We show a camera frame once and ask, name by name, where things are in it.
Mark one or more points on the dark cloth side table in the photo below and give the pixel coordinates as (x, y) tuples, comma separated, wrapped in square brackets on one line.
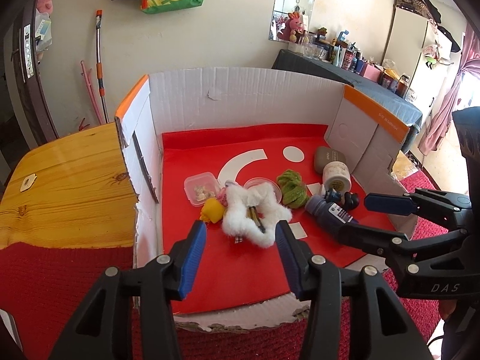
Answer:
[(411, 116)]

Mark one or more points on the wall mirror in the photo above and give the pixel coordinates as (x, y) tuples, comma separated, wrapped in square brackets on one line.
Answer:
[(292, 5)]

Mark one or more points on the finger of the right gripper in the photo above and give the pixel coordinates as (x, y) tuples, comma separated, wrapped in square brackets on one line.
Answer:
[(378, 241), (405, 204)]

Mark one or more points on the pink bunny plush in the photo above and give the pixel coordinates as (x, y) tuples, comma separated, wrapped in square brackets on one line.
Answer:
[(293, 30)]

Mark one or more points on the person's right hand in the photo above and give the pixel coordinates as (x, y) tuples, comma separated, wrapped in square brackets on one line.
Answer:
[(446, 308)]

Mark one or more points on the red knitted table cloth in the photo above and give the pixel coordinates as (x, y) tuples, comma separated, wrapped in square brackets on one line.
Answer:
[(42, 287)]

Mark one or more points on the orange tipped mop handle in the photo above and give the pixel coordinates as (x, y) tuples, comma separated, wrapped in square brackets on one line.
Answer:
[(99, 66)]

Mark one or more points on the red miniso bag liner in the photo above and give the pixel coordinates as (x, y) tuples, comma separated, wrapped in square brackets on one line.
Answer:
[(240, 182)]

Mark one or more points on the dark brown door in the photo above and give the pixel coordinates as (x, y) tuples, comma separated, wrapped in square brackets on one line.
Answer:
[(24, 80)]

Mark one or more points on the white wardrobe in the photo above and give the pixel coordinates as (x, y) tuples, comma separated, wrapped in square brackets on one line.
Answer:
[(421, 52)]

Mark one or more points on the pink curtain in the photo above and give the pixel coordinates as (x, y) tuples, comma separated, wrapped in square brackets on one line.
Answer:
[(469, 63)]

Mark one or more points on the yellow pink doll figurine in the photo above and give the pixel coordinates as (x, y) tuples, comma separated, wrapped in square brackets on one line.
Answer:
[(214, 207)]

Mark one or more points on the green plush toy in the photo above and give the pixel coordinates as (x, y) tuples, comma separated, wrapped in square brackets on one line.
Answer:
[(294, 193)]

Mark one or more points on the orange cardboard box tray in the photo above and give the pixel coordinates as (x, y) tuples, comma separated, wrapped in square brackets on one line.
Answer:
[(240, 123)]

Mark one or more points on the purple ink bottle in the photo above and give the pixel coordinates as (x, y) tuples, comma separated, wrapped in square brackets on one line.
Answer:
[(329, 215)]

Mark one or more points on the white cream jar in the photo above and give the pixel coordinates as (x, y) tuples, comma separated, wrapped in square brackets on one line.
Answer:
[(336, 176)]

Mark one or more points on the brown eye shadow case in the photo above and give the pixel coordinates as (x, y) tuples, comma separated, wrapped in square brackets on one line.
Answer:
[(324, 156)]

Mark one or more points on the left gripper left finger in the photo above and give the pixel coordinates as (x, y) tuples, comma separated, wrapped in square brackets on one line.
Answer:
[(100, 328)]

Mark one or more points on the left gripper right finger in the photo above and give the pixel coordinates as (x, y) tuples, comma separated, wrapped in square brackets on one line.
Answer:
[(380, 327)]

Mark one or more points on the white fluffy star hair clip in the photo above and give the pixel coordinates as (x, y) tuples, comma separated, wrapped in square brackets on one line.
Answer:
[(253, 214)]

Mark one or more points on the small clear plastic box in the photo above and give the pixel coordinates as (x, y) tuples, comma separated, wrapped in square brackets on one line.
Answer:
[(198, 188)]

